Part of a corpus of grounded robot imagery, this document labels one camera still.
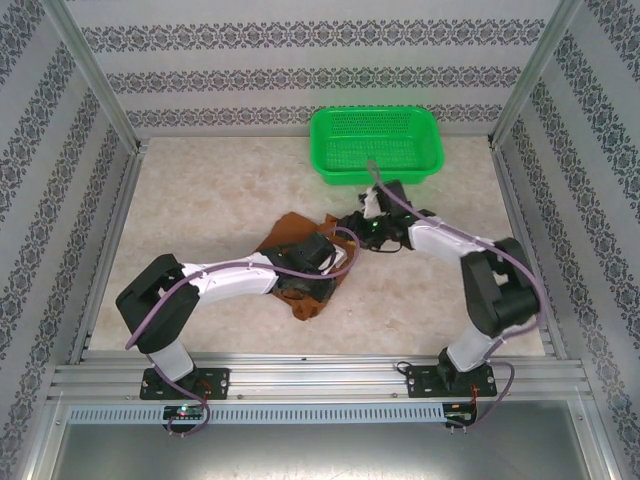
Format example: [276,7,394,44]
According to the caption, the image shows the brown long pants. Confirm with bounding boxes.
[254,210,362,322]

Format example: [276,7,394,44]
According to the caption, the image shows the green plastic mesh basket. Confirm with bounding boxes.
[309,106,447,190]

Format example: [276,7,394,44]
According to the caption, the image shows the grey metal sheet panel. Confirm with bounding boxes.
[49,422,601,480]

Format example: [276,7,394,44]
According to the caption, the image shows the aluminium mounting rail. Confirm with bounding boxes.
[49,352,586,401]

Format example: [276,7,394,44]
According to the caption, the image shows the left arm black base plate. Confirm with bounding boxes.
[139,367,232,400]

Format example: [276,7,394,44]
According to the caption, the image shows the grey slotted cable duct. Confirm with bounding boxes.
[67,403,446,425]

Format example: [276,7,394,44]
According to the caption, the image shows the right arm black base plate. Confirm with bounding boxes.
[404,363,499,400]

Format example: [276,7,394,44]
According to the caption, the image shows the aluminium table side rail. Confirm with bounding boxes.
[69,139,149,364]

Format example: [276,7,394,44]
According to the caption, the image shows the aluminium frame post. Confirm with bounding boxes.
[39,0,141,151]
[488,0,585,147]

